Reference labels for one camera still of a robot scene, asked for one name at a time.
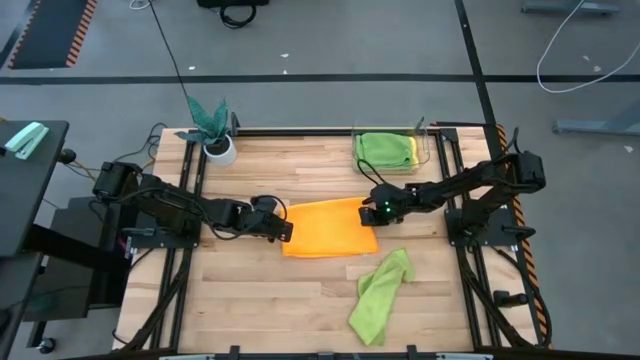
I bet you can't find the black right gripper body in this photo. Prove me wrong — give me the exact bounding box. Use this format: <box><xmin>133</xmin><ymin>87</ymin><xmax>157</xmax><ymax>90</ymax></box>
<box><xmin>369</xmin><ymin>182</ymin><xmax>419</xmax><ymax>224</ymax></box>

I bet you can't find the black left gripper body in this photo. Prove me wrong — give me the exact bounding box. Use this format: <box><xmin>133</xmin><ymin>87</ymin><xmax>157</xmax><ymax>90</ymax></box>
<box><xmin>238</xmin><ymin>199</ymin><xmax>284</xmax><ymax>242</ymax></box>

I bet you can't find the orange microfiber towel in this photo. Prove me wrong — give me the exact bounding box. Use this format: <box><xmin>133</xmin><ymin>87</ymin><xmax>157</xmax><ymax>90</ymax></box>
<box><xmin>280</xmin><ymin>197</ymin><xmax>380</xmax><ymax>259</ymax></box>

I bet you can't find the green microfiber towel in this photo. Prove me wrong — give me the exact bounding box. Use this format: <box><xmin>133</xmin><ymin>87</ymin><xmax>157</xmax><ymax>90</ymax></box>
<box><xmin>355</xmin><ymin>132</ymin><xmax>414</xmax><ymax>170</ymax></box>

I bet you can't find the clear plastic bin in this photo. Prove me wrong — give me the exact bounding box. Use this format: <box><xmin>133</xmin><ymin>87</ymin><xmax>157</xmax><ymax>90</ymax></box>
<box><xmin>351</xmin><ymin>119</ymin><xmax>432</xmax><ymax>175</ymax></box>

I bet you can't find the lime microfiber towel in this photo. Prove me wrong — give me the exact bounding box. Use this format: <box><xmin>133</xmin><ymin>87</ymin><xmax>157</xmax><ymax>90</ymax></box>
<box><xmin>348</xmin><ymin>248</ymin><xmax>416</xmax><ymax>348</ymax></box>

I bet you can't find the white plant pot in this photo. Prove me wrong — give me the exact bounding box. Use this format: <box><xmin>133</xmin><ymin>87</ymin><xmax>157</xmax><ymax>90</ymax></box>
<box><xmin>203</xmin><ymin>133</ymin><xmax>238</xmax><ymax>168</ymax></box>

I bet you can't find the green snake plant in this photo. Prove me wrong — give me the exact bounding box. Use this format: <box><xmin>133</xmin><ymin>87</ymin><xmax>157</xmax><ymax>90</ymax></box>
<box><xmin>174</xmin><ymin>95</ymin><xmax>231</xmax><ymax>149</ymax></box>

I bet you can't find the orange black hazard strip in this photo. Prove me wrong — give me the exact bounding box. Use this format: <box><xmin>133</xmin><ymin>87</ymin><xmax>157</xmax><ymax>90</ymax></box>
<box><xmin>493</xmin><ymin>123</ymin><xmax>551</xmax><ymax>350</ymax></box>

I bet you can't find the black floor tape strip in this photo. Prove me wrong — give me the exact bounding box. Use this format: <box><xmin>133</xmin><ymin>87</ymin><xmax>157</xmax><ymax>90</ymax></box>
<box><xmin>452</xmin><ymin>0</ymin><xmax>497</xmax><ymax>126</ymax></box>
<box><xmin>0</xmin><ymin>73</ymin><xmax>640</xmax><ymax>85</ymax></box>

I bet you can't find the black equipment cabinet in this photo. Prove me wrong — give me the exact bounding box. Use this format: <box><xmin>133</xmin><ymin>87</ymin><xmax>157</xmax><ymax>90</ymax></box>
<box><xmin>24</xmin><ymin>194</ymin><xmax>144</xmax><ymax>321</ymax></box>

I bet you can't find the grey metal stand foot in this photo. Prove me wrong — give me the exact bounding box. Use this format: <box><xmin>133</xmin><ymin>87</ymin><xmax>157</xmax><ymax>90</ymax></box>
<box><xmin>552</xmin><ymin>99</ymin><xmax>640</xmax><ymax>136</ymax></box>
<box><xmin>521</xmin><ymin>0</ymin><xmax>621</xmax><ymax>15</ymax></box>

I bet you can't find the black desk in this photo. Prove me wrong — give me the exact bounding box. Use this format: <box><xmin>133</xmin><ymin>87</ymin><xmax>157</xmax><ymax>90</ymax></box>
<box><xmin>0</xmin><ymin>119</ymin><xmax>70</xmax><ymax>259</ymax></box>

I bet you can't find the mint green stapler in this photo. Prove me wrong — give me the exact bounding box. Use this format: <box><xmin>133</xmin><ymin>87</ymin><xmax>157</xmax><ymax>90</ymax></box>
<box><xmin>4</xmin><ymin>121</ymin><xmax>50</xmax><ymax>161</ymax></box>

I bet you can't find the black hazard-edged floor mat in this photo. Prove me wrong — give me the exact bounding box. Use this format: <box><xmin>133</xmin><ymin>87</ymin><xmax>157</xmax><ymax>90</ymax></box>
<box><xmin>7</xmin><ymin>0</ymin><xmax>99</xmax><ymax>70</ymax></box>

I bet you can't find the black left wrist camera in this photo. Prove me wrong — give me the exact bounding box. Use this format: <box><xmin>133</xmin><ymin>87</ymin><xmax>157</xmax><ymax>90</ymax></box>
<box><xmin>251</xmin><ymin>195</ymin><xmax>279</xmax><ymax>215</ymax></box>

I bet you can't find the black aluminium table frame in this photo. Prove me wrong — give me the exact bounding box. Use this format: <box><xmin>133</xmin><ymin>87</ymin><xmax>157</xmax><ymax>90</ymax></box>
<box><xmin>112</xmin><ymin>122</ymin><xmax>554</xmax><ymax>360</ymax></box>

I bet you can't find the black floor cable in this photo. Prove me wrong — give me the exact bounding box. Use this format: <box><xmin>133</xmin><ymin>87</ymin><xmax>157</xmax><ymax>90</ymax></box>
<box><xmin>112</xmin><ymin>122</ymin><xmax>169</xmax><ymax>166</ymax></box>

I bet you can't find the black cylindrical post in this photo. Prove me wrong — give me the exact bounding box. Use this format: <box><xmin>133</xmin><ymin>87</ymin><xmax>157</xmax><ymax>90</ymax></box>
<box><xmin>493</xmin><ymin>290</ymin><xmax>530</xmax><ymax>308</ymax></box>

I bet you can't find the black hanging cable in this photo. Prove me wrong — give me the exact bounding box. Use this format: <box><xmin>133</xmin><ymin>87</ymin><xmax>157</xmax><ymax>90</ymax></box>
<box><xmin>147</xmin><ymin>0</ymin><xmax>190</xmax><ymax>100</ymax></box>

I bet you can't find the black cable loop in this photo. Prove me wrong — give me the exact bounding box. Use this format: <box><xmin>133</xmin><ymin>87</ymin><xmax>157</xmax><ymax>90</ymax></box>
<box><xmin>219</xmin><ymin>4</ymin><xmax>257</xmax><ymax>30</ymax></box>

